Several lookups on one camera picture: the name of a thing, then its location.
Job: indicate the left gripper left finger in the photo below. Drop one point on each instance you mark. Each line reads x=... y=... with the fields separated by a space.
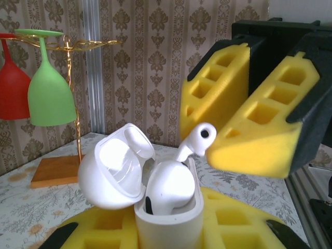
x=103 y=230

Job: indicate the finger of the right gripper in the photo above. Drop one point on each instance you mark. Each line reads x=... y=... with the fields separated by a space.
x=228 y=103
x=259 y=150

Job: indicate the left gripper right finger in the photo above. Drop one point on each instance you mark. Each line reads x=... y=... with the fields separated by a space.
x=233 y=228

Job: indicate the white earbud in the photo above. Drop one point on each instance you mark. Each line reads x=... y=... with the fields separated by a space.
x=199 y=145
x=171 y=186

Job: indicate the green wine glass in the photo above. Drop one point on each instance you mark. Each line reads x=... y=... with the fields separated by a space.
x=49 y=103

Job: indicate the red wine glass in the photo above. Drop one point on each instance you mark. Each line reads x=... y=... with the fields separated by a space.
x=13 y=98

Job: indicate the aluminium table side rail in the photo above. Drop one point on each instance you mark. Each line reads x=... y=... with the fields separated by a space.
x=298 y=197

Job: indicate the aluminium corner post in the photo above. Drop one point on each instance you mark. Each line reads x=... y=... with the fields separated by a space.
x=92 y=64

